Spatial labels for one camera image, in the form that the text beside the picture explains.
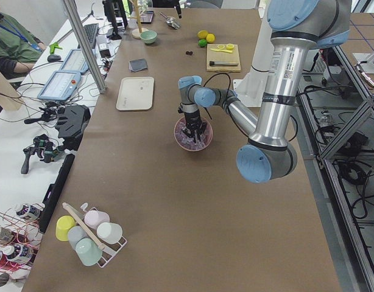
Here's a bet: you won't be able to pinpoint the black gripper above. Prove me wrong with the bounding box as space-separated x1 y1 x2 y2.
182 111 207 144

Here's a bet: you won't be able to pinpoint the clear ice cubes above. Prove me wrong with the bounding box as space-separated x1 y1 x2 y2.
176 121 211 150

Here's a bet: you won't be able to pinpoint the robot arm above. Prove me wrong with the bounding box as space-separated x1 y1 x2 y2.
178 1 351 183

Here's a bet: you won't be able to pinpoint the stainless steel ice scoop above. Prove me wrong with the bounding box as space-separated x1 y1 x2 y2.
159 12 181 30

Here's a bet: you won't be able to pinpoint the white plastic cup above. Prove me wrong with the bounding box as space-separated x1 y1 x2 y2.
96 222 123 245

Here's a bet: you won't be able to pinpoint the pink plastic cup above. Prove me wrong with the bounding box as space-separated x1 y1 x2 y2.
84 210 110 229

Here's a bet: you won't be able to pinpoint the grey plastic cup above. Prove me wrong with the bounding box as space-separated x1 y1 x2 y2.
68 225 88 250

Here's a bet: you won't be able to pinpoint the yellow plastic cup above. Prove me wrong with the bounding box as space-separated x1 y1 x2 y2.
55 215 76 242

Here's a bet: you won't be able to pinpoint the mint green plastic cup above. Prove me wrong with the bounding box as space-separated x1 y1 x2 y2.
75 238 102 266

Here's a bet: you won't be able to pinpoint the pink bowl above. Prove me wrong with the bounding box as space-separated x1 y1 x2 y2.
174 117 213 152

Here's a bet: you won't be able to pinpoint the cream serving tray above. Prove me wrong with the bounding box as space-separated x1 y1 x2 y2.
116 77 154 111

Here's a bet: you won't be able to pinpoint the yellow plastic knife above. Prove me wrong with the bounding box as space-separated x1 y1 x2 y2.
209 48 233 54

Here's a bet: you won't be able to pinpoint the grey folded cloth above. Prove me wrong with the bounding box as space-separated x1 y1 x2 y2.
129 58 148 72

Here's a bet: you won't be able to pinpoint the green lime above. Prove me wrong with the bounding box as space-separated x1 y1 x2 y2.
198 39 207 48

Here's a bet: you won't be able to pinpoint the lemon half upper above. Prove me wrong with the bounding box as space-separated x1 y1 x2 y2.
225 43 235 50

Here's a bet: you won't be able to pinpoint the yellow lemon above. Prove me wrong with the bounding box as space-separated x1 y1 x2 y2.
206 33 216 43
197 30 208 40

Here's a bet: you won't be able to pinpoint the mint green bowl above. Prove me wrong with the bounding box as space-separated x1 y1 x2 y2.
140 30 158 44

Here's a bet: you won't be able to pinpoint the round wooden stand base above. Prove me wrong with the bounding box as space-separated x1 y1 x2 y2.
132 28 147 39

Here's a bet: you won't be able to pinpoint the dark framed tray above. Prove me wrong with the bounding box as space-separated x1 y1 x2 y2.
128 11 154 24

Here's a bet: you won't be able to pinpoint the blue teach pendant far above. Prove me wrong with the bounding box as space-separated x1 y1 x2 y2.
60 49 89 74

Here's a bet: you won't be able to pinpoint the blue teach pendant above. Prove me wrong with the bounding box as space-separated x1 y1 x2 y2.
37 71 81 102
60 49 89 74

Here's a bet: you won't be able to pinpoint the blue teach pendant near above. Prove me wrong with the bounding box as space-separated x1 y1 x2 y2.
37 71 81 102

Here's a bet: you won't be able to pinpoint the black keyboard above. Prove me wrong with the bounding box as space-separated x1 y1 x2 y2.
83 23 99 49

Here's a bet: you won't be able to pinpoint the seated person green jacket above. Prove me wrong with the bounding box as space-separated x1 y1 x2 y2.
0 12 46 79

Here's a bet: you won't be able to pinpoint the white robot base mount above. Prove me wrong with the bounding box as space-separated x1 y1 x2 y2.
233 6 273 107

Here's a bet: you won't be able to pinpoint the white wire cup rack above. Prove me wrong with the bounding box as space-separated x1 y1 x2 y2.
62 203 128 268

